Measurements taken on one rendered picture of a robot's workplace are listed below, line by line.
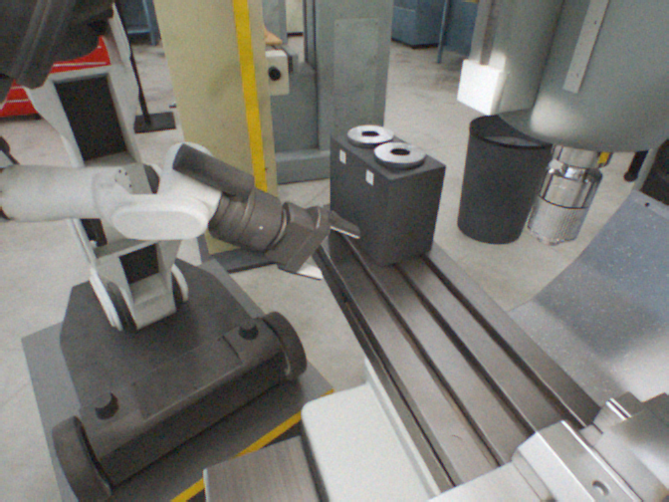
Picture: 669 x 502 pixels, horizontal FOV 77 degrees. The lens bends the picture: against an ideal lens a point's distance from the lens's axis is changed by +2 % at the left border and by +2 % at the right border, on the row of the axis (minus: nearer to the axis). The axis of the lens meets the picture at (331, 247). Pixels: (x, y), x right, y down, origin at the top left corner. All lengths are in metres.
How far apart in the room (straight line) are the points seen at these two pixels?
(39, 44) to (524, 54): 0.34
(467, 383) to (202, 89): 1.71
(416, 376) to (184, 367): 0.66
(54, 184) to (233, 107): 1.54
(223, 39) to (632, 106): 1.81
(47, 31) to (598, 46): 0.37
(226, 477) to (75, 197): 0.49
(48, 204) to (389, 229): 0.51
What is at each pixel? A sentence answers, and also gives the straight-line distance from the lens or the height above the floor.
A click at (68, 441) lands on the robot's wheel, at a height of 0.60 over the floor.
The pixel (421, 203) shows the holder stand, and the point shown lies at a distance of 0.77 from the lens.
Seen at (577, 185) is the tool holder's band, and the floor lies 1.26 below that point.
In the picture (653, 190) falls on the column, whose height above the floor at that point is 1.11.
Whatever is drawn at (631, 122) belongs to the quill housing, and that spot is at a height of 1.34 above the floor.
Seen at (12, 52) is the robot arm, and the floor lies 1.37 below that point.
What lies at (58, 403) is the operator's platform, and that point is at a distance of 1.46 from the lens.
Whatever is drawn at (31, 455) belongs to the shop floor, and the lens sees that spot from 1.93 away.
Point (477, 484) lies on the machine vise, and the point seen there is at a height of 1.01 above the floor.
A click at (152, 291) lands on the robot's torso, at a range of 1.11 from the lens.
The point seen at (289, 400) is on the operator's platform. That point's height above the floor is 0.40.
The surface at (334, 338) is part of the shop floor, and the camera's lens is 1.92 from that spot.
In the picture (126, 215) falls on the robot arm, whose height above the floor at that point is 1.18.
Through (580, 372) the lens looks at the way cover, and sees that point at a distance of 0.81.
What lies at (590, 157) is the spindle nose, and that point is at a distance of 0.43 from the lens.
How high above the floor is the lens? 1.44
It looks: 36 degrees down
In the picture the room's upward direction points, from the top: straight up
